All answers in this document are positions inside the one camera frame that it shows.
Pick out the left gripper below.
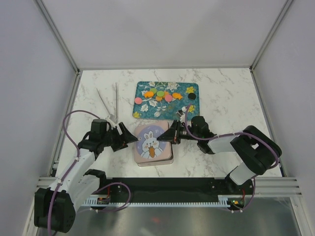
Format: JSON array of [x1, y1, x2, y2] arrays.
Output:
[[101, 122, 137, 152]]

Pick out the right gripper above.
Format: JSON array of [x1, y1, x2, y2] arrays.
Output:
[[157, 120, 200, 145]]

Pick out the metal tongs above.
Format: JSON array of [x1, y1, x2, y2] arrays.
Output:
[[96, 83, 119, 124]]

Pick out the square metal tin lid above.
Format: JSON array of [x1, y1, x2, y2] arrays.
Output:
[[134, 120, 172, 153]]

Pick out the square cookie tin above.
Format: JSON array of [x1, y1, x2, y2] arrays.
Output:
[[134, 147, 174, 167]]

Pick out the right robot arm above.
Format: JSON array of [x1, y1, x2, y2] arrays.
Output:
[[157, 116, 282, 194]]

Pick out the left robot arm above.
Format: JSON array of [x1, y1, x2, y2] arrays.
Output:
[[34, 119, 138, 233]]

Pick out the teal floral tray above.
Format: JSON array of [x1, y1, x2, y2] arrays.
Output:
[[132, 81, 200, 120]]

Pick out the green cookie right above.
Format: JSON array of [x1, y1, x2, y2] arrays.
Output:
[[156, 90, 164, 97]]

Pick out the black cookie right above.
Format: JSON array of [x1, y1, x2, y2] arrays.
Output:
[[188, 93, 196, 100]]

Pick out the orange flower cookie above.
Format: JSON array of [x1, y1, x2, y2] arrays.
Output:
[[144, 91, 154, 98]]

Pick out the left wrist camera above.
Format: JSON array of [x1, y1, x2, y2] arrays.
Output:
[[105, 117, 117, 128]]

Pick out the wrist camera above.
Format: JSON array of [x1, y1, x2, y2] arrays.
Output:
[[105, 117, 117, 128], [176, 106, 188, 122]]

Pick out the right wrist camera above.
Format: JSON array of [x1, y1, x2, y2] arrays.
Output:
[[176, 106, 188, 122]]

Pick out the white cable duct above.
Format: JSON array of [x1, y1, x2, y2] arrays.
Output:
[[82, 195, 243, 207]]

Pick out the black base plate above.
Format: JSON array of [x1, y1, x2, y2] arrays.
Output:
[[99, 177, 253, 203]]

